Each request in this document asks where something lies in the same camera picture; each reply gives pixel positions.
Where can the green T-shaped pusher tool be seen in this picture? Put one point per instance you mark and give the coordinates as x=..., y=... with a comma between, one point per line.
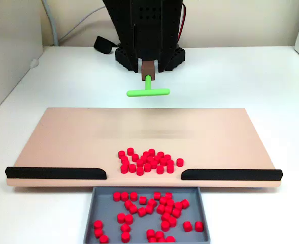
x=148, y=92

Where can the red cylindrical granule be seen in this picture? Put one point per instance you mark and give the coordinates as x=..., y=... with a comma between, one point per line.
x=149, y=209
x=170, y=203
x=199, y=226
x=163, y=200
x=176, y=213
x=159, y=235
x=103, y=239
x=125, y=237
x=170, y=168
x=170, y=163
x=168, y=209
x=151, y=152
x=187, y=226
x=98, y=224
x=142, y=200
x=165, y=225
x=121, y=218
x=150, y=159
x=128, y=204
x=98, y=232
x=168, y=196
x=167, y=157
x=152, y=202
x=132, y=168
x=147, y=167
x=125, y=164
x=121, y=154
x=160, y=154
x=163, y=161
x=140, y=162
x=130, y=151
x=133, y=196
x=129, y=219
x=125, y=227
x=154, y=164
x=124, y=159
x=124, y=168
x=172, y=221
x=141, y=211
x=152, y=240
x=133, y=209
x=124, y=196
x=150, y=233
x=116, y=196
x=162, y=240
x=180, y=162
x=160, y=209
x=157, y=196
x=170, y=239
x=135, y=157
x=157, y=158
x=140, y=170
x=160, y=169
x=146, y=154
x=165, y=216
x=178, y=206
x=144, y=158
x=185, y=203

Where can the beige side panel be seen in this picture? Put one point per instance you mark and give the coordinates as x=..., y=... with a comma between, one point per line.
x=12, y=50

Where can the pink flat board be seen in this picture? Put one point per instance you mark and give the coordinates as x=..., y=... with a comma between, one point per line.
x=75, y=142

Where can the grey shallow tray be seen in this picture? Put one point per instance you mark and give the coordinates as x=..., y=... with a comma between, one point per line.
x=106, y=211

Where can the small white bracket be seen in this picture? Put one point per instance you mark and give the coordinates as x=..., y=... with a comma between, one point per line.
x=34, y=63

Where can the black foam rail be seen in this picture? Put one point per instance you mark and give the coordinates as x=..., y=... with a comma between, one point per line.
x=52, y=173
x=230, y=175

